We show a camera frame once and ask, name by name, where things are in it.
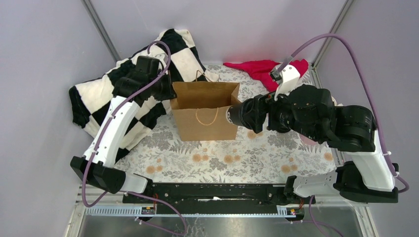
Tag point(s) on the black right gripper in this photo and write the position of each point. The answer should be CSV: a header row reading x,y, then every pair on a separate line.
x,y
260,107

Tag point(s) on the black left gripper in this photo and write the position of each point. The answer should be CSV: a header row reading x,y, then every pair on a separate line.
x,y
170,93

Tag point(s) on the black paper coffee cup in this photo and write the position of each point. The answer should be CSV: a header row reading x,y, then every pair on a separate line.
x,y
233,115

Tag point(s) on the brown paper bag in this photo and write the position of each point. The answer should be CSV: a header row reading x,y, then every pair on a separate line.
x,y
200,110

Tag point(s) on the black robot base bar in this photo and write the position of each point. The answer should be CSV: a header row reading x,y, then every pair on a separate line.
x,y
212,199

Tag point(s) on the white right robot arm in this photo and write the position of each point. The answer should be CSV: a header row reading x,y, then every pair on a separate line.
x,y
352,130

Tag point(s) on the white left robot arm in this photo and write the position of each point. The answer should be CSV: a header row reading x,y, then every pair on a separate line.
x,y
111,130

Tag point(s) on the red cloth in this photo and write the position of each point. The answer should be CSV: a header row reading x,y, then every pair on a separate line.
x,y
260,69

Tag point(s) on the floral patterned table mat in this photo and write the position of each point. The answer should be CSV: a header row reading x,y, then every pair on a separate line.
x,y
266,157

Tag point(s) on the pink straw holder cup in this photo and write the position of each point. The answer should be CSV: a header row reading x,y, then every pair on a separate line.
x,y
308,141

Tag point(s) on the black white checkered blanket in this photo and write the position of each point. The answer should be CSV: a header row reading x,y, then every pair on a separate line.
x,y
90,100

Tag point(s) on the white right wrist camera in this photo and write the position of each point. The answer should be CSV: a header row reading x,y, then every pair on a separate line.
x,y
286,76

